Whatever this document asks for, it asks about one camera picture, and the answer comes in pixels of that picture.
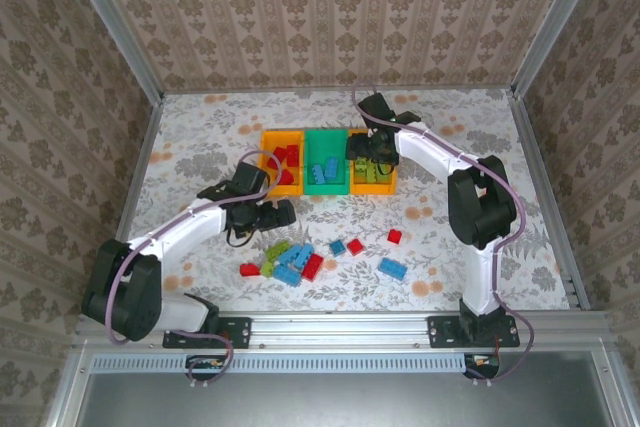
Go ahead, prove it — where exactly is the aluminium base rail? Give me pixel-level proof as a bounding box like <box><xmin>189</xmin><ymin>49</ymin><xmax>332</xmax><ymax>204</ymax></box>
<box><xmin>74</xmin><ymin>310</ymin><xmax>609</xmax><ymax>351</ymax></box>

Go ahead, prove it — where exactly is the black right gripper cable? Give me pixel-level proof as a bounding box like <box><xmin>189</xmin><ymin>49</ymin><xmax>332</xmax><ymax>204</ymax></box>
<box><xmin>373</xmin><ymin>146</ymin><xmax>402</xmax><ymax>170</ymax></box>

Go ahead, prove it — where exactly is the green plastic bin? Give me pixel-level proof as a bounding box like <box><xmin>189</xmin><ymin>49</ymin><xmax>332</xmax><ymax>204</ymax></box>
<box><xmin>303</xmin><ymin>128</ymin><xmax>351</xmax><ymax>197</ymax></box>

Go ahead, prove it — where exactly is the floral patterned table cover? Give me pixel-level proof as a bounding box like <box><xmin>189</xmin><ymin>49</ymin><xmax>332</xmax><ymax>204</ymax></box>
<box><xmin>107</xmin><ymin>89</ymin><xmax>576</xmax><ymax>316</ymax></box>

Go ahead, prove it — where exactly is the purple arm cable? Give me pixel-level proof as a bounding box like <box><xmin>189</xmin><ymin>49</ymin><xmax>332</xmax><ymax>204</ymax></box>
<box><xmin>351</xmin><ymin>84</ymin><xmax>536</xmax><ymax>388</ymax></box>
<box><xmin>103</xmin><ymin>148</ymin><xmax>280</xmax><ymax>389</ymax></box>

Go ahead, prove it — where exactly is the aluminium rear rail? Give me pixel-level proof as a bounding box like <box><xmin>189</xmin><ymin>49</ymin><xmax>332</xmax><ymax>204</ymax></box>
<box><xmin>160</xmin><ymin>86</ymin><xmax>515</xmax><ymax>96</ymax></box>

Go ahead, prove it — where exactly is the aluminium side rail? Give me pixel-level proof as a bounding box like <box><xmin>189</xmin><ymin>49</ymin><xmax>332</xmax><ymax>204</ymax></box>
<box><xmin>503</xmin><ymin>89</ymin><xmax>592</xmax><ymax>312</ymax></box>
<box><xmin>93</xmin><ymin>94</ymin><xmax>167</xmax><ymax>314</ymax></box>

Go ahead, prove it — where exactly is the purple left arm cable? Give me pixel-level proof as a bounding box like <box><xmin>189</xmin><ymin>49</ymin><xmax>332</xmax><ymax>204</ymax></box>
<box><xmin>103</xmin><ymin>148</ymin><xmax>280</xmax><ymax>389</ymax></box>

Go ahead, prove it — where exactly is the slotted cable duct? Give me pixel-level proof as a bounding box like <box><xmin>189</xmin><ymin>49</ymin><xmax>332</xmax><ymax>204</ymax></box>
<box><xmin>92</xmin><ymin>352</ymin><xmax>469</xmax><ymax>374</ymax></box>

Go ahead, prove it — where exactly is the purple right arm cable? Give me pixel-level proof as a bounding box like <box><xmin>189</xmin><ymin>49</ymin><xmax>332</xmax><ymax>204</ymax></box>
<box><xmin>351</xmin><ymin>84</ymin><xmax>536</xmax><ymax>388</ymax></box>

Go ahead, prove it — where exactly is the large green lego brick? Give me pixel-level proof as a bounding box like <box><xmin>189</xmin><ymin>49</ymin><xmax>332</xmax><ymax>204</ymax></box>
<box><xmin>363</xmin><ymin>164</ymin><xmax>391</xmax><ymax>184</ymax></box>

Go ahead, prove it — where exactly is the orange plastic bin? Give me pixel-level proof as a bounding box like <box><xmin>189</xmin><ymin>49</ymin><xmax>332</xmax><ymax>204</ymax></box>
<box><xmin>259</xmin><ymin>129</ymin><xmax>307</xmax><ymax>197</ymax></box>
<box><xmin>347</xmin><ymin>127</ymin><xmax>400</xmax><ymax>197</ymax></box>

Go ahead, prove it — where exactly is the aluminium frame post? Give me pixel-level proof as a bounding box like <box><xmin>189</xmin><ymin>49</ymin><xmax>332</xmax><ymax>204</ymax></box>
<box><xmin>510</xmin><ymin>0</ymin><xmax>610</xmax><ymax>98</ymax></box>
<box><xmin>58</xmin><ymin>0</ymin><xmax>167</xmax><ymax>99</ymax></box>

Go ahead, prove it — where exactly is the small wired connector board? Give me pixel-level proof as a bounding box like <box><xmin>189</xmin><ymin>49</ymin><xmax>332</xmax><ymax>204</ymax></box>
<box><xmin>187</xmin><ymin>354</ymin><xmax>227</xmax><ymax>371</ymax></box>
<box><xmin>464</xmin><ymin>352</ymin><xmax>502</xmax><ymax>371</ymax></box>

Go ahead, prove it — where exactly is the grey metal sheet panel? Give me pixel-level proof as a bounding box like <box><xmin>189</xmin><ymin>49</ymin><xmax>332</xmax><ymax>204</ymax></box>
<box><xmin>74</xmin><ymin>350</ymin><xmax>619</xmax><ymax>427</ymax></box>

